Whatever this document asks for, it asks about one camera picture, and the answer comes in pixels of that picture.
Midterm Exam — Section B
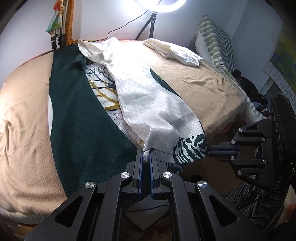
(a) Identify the black ring light cable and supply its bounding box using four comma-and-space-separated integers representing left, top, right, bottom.
91, 9, 149, 42

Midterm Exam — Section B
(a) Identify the green white tree print t-shirt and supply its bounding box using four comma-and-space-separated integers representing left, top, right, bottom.
47, 37, 211, 197

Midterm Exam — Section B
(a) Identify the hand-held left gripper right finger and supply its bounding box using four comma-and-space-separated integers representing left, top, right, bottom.
149, 149, 264, 241

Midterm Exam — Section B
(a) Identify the dark clothes pile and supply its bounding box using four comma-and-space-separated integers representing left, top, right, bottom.
231, 70, 269, 113

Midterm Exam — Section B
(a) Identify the doll in green dress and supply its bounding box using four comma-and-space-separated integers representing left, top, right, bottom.
46, 0, 65, 36

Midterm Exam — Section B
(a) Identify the silver tripod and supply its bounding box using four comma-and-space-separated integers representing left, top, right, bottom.
51, 0, 70, 51

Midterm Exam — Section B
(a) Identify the green white striped pillow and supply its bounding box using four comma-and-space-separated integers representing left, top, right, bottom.
194, 15, 267, 124

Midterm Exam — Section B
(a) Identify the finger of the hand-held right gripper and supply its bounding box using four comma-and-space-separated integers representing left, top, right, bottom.
211, 154, 273, 189
209, 119, 273, 155

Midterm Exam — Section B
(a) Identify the black ring light tripod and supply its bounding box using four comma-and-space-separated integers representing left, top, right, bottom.
135, 13, 159, 40

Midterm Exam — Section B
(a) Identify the beige blanket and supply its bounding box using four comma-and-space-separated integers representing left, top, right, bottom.
0, 39, 248, 222

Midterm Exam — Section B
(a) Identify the small white folded cloth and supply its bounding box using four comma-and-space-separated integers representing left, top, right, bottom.
143, 38, 204, 67

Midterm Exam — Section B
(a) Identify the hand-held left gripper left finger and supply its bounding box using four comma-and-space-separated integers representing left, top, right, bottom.
24, 149, 144, 241

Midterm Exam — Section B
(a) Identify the orange scarf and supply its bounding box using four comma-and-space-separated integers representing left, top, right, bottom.
65, 0, 77, 46

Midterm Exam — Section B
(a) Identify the black white striped cloth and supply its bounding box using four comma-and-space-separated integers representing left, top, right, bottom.
224, 180, 285, 223

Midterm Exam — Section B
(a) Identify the framed picture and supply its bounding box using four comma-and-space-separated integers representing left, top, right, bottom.
262, 23, 296, 94

